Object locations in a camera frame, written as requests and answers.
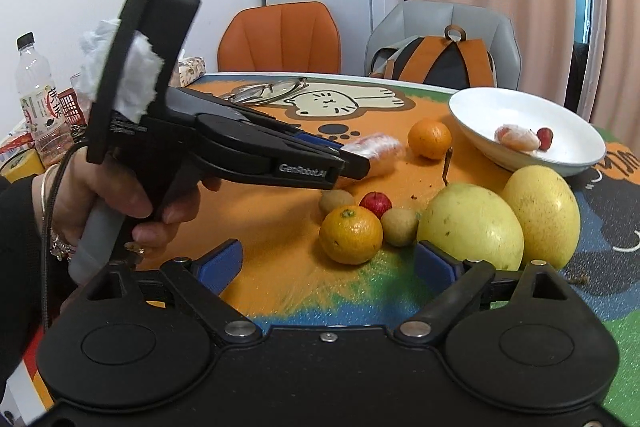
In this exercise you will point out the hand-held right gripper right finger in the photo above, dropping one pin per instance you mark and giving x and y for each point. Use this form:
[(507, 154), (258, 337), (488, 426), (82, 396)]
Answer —
[(434, 263)]

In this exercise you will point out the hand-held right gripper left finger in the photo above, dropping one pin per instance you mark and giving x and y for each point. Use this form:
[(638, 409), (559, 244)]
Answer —
[(222, 261)]

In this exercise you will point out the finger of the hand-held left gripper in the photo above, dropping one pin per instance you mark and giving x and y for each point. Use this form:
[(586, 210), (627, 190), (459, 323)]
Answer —
[(356, 167), (315, 141)]

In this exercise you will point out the plastic tangerine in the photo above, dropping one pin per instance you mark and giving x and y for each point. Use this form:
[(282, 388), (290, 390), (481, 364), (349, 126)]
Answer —
[(382, 152), (515, 138)]

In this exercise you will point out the brown kiwi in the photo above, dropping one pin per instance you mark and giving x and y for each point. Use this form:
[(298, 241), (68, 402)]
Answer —
[(336, 201), (399, 227)]

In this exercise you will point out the small red apple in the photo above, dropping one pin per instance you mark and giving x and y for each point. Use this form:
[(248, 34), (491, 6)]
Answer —
[(375, 203), (545, 138)]

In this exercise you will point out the yellow pear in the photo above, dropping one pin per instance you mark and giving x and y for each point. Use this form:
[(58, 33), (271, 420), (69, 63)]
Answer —
[(542, 214), (470, 227)]

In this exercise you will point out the orange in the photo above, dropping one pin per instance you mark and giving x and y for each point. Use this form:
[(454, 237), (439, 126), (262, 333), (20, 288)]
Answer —
[(351, 234), (429, 138)]

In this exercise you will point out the white bowl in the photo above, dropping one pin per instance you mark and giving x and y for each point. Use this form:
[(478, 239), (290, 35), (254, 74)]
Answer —
[(480, 112)]

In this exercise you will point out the person's left forearm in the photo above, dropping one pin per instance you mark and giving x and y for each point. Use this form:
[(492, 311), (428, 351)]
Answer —
[(20, 232)]

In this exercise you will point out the person's left hand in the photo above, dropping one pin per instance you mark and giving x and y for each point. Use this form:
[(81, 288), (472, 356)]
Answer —
[(117, 194)]

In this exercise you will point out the white tissue wad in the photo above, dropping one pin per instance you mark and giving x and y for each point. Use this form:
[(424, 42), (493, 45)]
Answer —
[(142, 72)]

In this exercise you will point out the patterned tissue box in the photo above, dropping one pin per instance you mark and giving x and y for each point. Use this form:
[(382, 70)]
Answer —
[(192, 69)]

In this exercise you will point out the cat printed table mat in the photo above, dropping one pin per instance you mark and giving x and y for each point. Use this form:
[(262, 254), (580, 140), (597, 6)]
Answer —
[(280, 207)]

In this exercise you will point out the eyeglasses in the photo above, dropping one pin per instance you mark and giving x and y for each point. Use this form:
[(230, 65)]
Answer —
[(255, 92)]

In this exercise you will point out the red plastic basket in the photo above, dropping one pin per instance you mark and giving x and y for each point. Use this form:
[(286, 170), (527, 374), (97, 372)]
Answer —
[(72, 107)]

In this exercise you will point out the brown twig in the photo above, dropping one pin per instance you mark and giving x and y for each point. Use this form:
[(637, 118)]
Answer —
[(446, 169)]

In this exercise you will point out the orange chair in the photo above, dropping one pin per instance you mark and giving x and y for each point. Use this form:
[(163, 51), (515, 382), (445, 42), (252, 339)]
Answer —
[(280, 37)]

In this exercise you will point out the clear plastic drink bottle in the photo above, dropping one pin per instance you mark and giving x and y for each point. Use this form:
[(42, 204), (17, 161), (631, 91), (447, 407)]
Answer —
[(37, 82)]

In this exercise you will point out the yellow box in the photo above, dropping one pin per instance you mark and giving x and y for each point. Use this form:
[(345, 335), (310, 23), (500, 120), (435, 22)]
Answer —
[(20, 164)]

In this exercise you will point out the orange and black backpack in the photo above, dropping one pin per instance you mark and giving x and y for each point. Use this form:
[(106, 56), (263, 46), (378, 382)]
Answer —
[(445, 64)]

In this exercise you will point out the grey chair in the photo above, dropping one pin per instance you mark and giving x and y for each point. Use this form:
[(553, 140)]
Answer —
[(425, 14)]

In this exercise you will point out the white window frame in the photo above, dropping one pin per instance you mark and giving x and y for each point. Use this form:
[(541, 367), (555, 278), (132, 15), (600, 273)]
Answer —
[(595, 7)]

